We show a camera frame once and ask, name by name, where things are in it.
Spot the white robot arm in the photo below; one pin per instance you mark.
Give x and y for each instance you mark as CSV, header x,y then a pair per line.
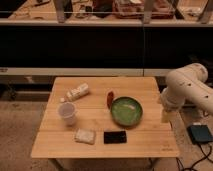
x,y
186,83

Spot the white plastic bottle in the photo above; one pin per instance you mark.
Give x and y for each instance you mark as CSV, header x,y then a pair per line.
x,y
76,93

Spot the green round plate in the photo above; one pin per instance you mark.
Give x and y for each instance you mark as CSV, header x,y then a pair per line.
x,y
126,111

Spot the black rectangular pad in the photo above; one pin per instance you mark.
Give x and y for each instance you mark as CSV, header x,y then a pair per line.
x,y
115,137

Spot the white wrapped sponge packet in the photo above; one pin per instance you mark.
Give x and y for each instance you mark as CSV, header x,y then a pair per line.
x,y
85,136

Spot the wooden table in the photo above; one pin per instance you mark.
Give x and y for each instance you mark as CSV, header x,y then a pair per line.
x,y
151,138

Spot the black power box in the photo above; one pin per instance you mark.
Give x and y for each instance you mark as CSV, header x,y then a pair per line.
x,y
199,134

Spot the cluttered background shelf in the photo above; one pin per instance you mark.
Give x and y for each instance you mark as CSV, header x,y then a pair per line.
x,y
107,12

